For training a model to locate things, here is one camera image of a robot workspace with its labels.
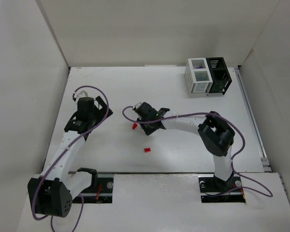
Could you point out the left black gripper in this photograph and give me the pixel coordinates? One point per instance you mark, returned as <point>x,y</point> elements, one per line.
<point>104,108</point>

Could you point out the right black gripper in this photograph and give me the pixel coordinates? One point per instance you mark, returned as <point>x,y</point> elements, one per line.
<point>148,129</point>

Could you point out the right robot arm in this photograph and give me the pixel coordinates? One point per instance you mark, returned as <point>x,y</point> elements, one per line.
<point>216,135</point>

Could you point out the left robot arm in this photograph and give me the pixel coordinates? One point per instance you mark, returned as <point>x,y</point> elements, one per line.
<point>51,193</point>

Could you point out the white slotted container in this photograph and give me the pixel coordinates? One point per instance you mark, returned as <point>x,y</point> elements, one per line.
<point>198,80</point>

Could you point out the black slotted container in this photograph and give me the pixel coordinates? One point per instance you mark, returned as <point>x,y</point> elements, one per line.
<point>221,79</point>

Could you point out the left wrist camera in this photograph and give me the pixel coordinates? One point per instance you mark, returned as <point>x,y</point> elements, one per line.
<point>81,94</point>

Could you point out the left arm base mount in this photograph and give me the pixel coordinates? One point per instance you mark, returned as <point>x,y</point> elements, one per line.
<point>100,189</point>

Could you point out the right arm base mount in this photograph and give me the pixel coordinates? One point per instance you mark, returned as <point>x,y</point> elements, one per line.
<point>214,190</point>

